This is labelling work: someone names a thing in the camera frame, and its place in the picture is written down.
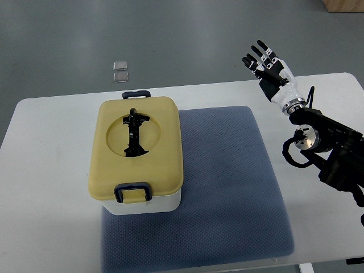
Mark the wooden furniture corner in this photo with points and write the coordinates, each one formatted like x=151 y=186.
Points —
x=344 y=6

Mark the white table leg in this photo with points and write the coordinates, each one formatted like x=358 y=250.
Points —
x=306 y=268

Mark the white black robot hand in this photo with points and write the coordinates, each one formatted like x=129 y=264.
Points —
x=275 y=78

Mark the blue grey fabric mat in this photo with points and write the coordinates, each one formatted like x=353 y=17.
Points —
x=231 y=207

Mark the white storage box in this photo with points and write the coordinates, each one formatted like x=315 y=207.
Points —
x=157 y=204

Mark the yellow box lid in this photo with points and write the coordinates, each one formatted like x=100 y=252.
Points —
x=137 y=152

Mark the upper floor plate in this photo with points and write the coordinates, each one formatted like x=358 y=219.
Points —
x=120 y=65

